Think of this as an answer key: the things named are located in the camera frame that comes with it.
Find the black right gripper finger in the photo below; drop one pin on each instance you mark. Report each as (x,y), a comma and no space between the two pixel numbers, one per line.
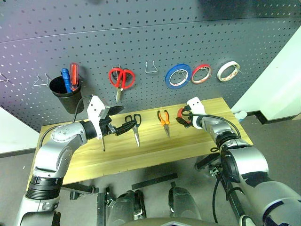
(185,112)
(182,122)

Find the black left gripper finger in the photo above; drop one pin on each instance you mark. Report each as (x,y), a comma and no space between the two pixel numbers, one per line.
(125,126)
(115,110)

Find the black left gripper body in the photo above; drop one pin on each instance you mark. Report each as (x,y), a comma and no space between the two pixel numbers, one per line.
(107,127)

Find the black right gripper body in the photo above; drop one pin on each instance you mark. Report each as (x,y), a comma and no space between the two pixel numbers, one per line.
(188,121)

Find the wide red tape roll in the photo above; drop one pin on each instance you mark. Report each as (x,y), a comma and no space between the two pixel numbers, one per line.
(179,113)

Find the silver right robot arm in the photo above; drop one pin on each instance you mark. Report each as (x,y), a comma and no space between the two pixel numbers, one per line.
(249,162)

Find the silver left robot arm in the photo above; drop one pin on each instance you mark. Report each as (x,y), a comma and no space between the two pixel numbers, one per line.
(68,134)

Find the blue tape roll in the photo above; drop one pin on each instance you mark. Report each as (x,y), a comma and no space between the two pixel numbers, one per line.
(168,81)

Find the thin red tape roll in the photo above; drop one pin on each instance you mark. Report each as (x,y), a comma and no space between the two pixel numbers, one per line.
(194,77)

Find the metal scissors hook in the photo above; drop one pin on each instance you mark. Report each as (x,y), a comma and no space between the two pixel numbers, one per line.
(116,66)

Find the black plastic cup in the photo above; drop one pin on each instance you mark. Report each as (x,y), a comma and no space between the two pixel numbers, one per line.
(68,100)

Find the white blue table edge clip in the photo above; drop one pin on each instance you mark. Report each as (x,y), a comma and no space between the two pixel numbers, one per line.
(241,115)

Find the white tape roll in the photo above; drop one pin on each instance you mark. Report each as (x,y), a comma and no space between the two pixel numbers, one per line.
(221,71)

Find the black floor strip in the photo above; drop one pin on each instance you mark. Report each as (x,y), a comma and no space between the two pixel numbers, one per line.
(155,181)

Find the black table crossbar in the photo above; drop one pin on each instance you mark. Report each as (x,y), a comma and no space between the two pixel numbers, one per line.
(80,188)

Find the dark grey perforated pegboard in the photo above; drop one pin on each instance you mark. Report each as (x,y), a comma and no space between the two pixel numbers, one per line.
(141,35)

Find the grey rounded robot leg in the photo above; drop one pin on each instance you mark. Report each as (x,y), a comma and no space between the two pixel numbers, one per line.
(127,207)
(184,204)

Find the grey metal table leg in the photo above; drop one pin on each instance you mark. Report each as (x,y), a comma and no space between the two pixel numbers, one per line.
(100,209)

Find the grey robot torso edge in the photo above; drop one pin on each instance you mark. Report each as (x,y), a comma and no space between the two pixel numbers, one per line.
(169,222)

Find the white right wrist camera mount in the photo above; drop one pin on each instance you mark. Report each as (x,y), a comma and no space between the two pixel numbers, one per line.
(197,106)

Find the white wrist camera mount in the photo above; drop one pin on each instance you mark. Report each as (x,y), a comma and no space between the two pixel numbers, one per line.
(94,110)
(197,106)

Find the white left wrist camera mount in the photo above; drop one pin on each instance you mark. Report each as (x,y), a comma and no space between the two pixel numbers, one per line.
(94,110)

